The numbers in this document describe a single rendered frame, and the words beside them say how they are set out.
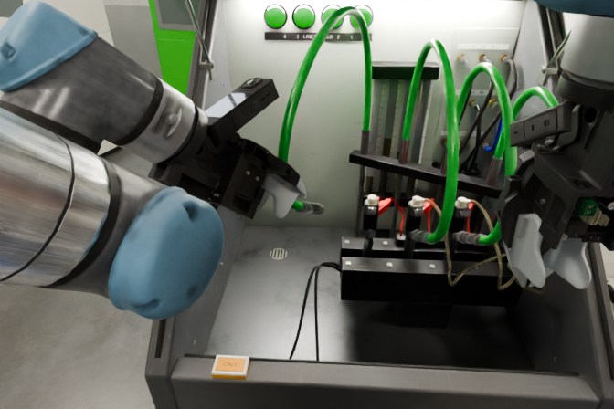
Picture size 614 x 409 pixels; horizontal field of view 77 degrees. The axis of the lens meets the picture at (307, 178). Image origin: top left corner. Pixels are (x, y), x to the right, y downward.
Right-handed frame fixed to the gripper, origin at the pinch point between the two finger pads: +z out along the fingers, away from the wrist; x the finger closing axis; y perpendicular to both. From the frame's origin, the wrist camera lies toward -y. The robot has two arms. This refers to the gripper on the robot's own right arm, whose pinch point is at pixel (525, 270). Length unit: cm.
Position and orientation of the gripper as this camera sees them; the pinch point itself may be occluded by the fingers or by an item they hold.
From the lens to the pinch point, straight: 45.9
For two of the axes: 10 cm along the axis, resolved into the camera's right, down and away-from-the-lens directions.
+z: 0.0, 8.7, 5.0
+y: -0.5, 5.0, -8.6
